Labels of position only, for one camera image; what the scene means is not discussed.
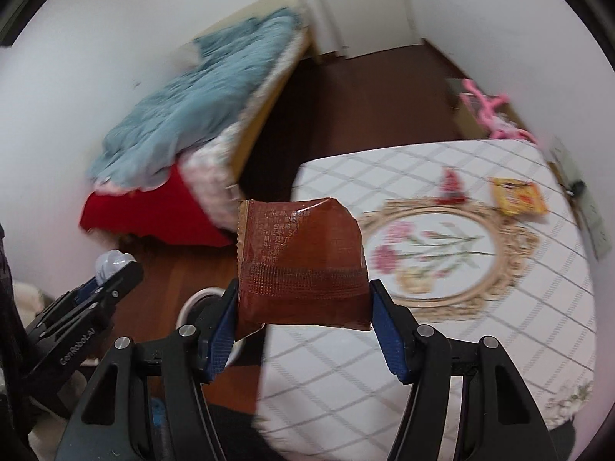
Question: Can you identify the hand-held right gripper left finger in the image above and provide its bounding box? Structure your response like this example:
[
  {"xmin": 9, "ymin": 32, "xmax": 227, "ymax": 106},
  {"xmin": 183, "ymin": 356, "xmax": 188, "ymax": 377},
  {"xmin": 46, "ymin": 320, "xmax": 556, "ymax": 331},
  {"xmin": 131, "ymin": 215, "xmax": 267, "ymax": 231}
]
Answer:
[{"xmin": 62, "ymin": 279, "xmax": 241, "ymax": 461}]

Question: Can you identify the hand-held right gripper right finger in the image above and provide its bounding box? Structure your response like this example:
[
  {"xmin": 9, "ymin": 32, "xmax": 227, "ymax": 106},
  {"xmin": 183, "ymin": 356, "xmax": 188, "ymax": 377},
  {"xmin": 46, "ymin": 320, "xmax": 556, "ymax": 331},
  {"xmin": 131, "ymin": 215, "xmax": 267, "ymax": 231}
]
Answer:
[{"xmin": 369, "ymin": 279, "xmax": 560, "ymax": 461}]

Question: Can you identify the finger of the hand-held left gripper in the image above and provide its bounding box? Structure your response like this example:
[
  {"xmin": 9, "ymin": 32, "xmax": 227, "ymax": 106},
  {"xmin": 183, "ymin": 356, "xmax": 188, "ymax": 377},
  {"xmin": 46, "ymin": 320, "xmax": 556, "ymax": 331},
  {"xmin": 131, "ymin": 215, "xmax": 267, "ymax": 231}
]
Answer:
[
  {"xmin": 38, "ymin": 277, "xmax": 105, "ymax": 323},
  {"xmin": 71, "ymin": 260, "xmax": 146, "ymax": 318}
]

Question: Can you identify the white round trash bin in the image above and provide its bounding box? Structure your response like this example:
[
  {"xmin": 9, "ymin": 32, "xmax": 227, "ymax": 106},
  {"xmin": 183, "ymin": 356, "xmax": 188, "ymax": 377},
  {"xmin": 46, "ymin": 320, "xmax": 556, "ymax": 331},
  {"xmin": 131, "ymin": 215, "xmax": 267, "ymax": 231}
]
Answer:
[{"xmin": 175, "ymin": 285, "xmax": 251, "ymax": 366}]

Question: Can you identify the brown snack packet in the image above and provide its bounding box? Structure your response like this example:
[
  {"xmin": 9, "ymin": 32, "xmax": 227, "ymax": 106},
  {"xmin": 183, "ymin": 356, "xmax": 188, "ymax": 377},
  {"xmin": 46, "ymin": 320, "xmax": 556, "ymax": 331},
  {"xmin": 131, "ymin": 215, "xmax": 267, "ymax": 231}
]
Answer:
[{"xmin": 235, "ymin": 197, "xmax": 373, "ymax": 342}]

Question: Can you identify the person's left forearm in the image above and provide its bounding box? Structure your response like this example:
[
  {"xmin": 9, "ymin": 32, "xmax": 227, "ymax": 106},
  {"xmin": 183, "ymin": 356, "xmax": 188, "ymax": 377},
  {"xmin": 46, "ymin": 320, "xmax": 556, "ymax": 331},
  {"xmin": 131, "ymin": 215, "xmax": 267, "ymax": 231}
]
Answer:
[{"xmin": 26, "ymin": 413, "xmax": 73, "ymax": 452}]

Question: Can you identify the pale fuzzy cloth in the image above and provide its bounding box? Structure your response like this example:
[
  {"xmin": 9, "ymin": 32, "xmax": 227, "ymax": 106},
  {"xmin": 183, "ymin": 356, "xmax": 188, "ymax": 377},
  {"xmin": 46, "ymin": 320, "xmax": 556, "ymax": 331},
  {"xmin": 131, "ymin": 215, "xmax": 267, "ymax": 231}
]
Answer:
[{"xmin": 12, "ymin": 281, "xmax": 51, "ymax": 308}]

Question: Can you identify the white diamond-pattern tablecloth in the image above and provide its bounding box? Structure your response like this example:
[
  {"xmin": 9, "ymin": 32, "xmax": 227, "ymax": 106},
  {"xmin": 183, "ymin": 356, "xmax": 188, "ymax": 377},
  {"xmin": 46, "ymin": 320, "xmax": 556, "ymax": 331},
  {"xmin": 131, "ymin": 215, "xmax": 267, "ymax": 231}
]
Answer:
[{"xmin": 259, "ymin": 139, "xmax": 597, "ymax": 461}]

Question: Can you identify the red blanket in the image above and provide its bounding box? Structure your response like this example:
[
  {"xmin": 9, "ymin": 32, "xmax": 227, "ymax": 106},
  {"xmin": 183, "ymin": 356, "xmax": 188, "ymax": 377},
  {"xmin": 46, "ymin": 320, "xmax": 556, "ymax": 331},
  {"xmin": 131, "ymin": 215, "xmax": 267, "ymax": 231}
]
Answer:
[{"xmin": 79, "ymin": 163, "xmax": 236, "ymax": 248}]

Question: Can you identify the checkered bed sheet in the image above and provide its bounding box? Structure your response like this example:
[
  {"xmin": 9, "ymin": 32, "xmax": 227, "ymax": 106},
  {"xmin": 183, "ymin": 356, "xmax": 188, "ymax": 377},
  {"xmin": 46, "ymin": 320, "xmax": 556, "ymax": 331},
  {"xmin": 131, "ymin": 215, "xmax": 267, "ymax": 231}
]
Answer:
[{"xmin": 185, "ymin": 29, "xmax": 308, "ymax": 231}]

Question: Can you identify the red snack wrapper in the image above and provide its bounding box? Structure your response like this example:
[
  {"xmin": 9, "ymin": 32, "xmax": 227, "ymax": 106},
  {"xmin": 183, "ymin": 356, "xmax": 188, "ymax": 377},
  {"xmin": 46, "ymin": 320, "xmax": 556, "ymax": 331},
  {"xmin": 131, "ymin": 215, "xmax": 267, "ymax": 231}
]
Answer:
[{"xmin": 435, "ymin": 167, "xmax": 469, "ymax": 202}]

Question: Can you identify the blue duvet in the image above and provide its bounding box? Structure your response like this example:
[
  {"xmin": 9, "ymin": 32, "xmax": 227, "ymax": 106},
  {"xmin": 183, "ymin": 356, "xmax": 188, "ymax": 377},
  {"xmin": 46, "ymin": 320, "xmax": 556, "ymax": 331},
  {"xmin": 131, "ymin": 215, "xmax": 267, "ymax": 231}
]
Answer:
[{"xmin": 86, "ymin": 7, "xmax": 308, "ymax": 190}]

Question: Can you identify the orange snack packet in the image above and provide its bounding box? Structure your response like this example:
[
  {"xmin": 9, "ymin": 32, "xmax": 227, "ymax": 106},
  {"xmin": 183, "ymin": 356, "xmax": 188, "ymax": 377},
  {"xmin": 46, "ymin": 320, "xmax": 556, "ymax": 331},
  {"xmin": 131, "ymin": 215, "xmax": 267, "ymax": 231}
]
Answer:
[{"xmin": 490, "ymin": 177, "xmax": 549, "ymax": 217}]

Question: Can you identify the wooden bed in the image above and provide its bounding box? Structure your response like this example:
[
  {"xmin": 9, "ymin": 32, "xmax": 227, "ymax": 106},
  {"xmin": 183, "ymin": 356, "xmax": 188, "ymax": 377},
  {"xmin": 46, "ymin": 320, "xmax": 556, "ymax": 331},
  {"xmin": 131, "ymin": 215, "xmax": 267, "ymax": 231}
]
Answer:
[{"xmin": 79, "ymin": 0, "xmax": 318, "ymax": 248}]

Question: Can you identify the cardboard box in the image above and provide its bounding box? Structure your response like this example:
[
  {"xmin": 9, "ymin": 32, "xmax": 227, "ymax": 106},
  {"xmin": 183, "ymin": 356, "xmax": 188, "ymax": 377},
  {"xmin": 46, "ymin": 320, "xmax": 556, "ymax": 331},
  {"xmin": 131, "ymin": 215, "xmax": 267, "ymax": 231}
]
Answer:
[{"xmin": 449, "ymin": 77, "xmax": 524, "ymax": 140}]

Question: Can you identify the white pillow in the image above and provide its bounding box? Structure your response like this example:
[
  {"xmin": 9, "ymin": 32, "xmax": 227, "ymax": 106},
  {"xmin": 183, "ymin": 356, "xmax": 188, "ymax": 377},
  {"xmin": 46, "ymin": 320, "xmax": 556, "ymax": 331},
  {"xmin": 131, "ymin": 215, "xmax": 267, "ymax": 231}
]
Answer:
[{"xmin": 180, "ymin": 38, "xmax": 203, "ymax": 65}]

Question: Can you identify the pink plush toy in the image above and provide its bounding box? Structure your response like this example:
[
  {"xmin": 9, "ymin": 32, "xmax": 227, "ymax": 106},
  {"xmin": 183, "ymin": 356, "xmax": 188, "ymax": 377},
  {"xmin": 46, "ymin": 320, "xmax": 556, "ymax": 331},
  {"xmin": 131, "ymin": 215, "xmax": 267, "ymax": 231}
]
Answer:
[{"xmin": 459, "ymin": 79, "xmax": 534, "ymax": 142}]

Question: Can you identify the white door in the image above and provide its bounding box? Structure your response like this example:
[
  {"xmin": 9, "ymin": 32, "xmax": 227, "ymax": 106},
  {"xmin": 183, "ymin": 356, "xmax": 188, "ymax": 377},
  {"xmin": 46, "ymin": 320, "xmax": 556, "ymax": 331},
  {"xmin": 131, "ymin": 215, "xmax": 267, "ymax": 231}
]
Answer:
[{"xmin": 298, "ymin": 0, "xmax": 424, "ymax": 58}]

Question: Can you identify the white wall socket strip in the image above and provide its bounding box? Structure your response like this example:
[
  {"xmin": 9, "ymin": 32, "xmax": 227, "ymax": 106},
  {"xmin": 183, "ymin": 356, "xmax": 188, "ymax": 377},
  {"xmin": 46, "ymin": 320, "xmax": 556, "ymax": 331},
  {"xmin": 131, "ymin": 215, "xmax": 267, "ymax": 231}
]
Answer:
[{"xmin": 548, "ymin": 137, "xmax": 613, "ymax": 260}]

